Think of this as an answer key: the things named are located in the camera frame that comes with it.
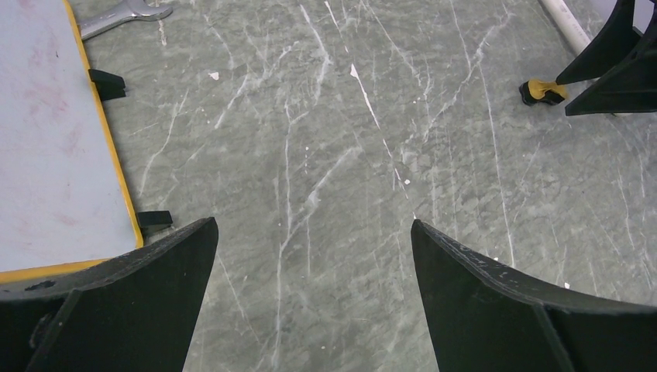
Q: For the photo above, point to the silver wrench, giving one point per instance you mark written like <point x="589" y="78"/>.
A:
<point x="125" y="11"/>

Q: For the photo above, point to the white PVC pipe frame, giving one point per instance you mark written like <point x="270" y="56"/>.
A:
<point x="567" y="24"/>

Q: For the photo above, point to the yellow whiteboard eraser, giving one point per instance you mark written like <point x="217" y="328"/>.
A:
<point x="535" y="91"/>

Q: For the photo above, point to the yellow framed whiteboard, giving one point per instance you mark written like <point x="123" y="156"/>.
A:
<point x="65" y="203"/>

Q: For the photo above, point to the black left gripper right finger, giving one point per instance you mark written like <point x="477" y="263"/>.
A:
<point x="483" y="315"/>

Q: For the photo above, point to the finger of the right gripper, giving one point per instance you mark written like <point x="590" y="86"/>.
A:
<point x="610" y="53"/>
<point x="604" y="96"/>

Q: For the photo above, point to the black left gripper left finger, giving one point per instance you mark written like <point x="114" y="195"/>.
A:
<point x="134" y="312"/>

